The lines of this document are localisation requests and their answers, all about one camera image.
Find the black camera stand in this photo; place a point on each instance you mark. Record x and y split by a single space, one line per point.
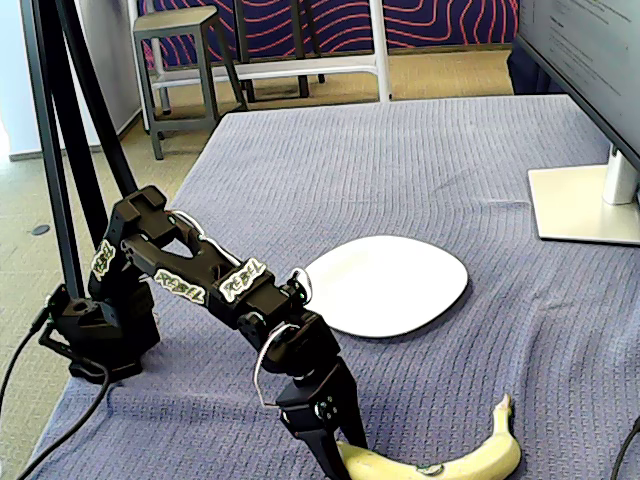
55 150

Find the black robot arm with stickers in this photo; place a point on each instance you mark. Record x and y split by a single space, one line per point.
150 245

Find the grey metal stool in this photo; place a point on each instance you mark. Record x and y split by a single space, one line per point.
175 20

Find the yellow banana with sticker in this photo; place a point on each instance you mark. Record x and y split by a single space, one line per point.
490 457

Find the computer monitor with silver stand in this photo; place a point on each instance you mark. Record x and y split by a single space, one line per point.
580 50

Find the dark round floor disc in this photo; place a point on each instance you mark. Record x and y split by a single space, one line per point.
40 230

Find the purple panel with red lines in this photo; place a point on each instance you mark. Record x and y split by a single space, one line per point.
440 22

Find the white metal frame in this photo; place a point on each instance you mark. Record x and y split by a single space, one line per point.
300 67

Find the black chair legs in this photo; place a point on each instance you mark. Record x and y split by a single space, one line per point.
302 50

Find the white rounded square plate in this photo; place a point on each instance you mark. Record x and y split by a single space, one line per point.
390 285

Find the blue woven table cloth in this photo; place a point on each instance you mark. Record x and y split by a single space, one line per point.
400 175

